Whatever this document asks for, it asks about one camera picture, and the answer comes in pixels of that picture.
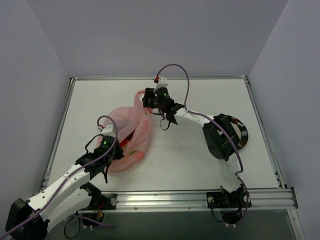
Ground pink plastic bag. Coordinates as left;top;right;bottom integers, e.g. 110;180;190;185
108;90;153;173

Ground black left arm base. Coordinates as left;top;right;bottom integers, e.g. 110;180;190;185
82;193;118;223

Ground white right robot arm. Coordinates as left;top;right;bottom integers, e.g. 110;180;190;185
142;87;245;207

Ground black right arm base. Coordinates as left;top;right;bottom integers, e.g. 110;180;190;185
206;189;252;226

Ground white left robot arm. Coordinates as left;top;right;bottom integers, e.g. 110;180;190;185
5;135;123;240

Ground red fake cherry tomatoes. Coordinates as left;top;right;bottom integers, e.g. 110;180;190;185
119;132;134;148

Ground black rimmed round plate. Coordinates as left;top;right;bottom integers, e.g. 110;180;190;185
227;115;249;150

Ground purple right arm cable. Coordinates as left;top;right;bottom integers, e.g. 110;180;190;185
156;64;251;223

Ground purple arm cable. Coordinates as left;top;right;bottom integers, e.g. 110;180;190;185
156;64;251;223
0;115;118;240

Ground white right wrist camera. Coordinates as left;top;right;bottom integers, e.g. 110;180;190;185
153;76;169;91

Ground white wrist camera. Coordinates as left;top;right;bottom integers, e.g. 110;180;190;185
97;124;116;138
153;76;169;91

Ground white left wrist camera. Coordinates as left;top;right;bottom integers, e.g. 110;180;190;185
97;124;116;138

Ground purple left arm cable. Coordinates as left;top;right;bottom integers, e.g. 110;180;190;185
0;115;118;240

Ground aluminium front rail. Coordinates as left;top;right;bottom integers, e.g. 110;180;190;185
26;187;299;213

